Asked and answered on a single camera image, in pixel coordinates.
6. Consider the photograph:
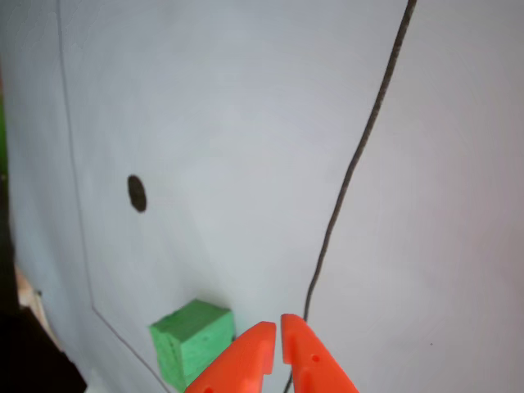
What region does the green wooden block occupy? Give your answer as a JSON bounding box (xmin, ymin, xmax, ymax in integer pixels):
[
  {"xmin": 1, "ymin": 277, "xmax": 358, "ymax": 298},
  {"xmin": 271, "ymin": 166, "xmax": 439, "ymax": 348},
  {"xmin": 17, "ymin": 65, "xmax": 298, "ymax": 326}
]
[{"xmin": 147, "ymin": 298, "xmax": 236, "ymax": 393}]

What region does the black dot mark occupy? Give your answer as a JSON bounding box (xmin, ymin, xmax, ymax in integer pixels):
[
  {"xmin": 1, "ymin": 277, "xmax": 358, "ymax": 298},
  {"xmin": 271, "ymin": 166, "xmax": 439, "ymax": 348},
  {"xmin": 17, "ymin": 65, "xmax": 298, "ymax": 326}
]
[{"xmin": 127, "ymin": 174, "xmax": 147, "ymax": 214}]

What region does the white paper sheet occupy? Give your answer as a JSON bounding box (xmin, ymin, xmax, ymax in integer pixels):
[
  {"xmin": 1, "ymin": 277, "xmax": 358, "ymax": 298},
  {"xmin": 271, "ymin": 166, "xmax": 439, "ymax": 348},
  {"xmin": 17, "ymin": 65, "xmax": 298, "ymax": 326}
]
[{"xmin": 0, "ymin": 0, "xmax": 524, "ymax": 393}]

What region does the wooden board edge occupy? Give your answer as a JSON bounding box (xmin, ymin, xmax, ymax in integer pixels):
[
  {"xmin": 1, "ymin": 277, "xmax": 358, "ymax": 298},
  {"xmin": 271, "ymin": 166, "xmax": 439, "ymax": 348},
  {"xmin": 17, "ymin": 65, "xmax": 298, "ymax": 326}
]
[{"xmin": 14, "ymin": 264, "xmax": 62, "ymax": 349}]

